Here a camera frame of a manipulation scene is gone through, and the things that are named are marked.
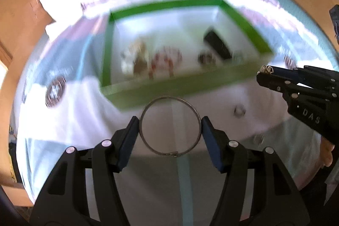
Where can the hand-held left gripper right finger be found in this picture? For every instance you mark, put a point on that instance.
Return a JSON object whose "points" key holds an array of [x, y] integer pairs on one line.
{"points": [[212, 144]]}

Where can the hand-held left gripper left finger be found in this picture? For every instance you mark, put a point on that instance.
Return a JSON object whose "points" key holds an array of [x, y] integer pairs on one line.
{"points": [[128, 141]]}

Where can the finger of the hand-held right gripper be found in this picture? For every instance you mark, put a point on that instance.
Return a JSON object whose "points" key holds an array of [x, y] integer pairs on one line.
{"points": [[278, 84], [312, 76]]}

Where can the thin metal bangle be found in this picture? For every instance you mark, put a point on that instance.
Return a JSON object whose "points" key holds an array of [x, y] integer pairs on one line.
{"points": [[172, 154]]}

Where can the green cardboard box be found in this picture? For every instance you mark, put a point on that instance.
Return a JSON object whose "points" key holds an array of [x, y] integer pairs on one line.
{"points": [[159, 93]]}

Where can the cream white wristwatch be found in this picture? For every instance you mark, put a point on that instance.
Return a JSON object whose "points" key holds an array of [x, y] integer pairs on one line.
{"points": [[127, 63]]}

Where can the person's right hand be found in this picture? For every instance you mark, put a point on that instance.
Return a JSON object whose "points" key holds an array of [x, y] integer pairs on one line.
{"points": [[327, 149]]}

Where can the printed bed sheet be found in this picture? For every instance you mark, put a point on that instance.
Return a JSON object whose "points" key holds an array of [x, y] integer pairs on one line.
{"points": [[74, 130]]}

